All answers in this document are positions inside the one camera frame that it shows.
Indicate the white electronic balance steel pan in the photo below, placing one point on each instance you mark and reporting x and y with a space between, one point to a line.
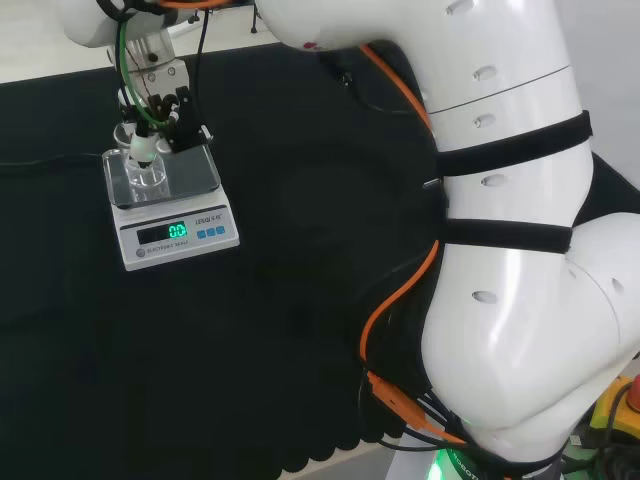
175 235

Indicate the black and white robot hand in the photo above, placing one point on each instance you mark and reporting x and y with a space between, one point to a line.
182 125

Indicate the black bench cloth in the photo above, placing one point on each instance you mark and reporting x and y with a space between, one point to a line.
250 350

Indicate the clear glass beaker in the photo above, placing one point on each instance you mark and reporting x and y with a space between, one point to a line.
146 186

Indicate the yellow stop button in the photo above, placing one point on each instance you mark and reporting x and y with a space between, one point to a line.
617 410

